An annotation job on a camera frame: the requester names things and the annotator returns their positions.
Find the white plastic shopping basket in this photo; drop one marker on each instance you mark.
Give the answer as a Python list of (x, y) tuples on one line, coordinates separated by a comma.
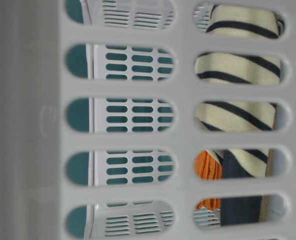
[(36, 140)]

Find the cream navy striped slipper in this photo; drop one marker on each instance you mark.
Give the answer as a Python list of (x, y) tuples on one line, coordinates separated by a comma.
[(236, 115)]

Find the orange knitted cloth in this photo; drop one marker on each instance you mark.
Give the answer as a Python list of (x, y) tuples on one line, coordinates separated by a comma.
[(207, 168)]

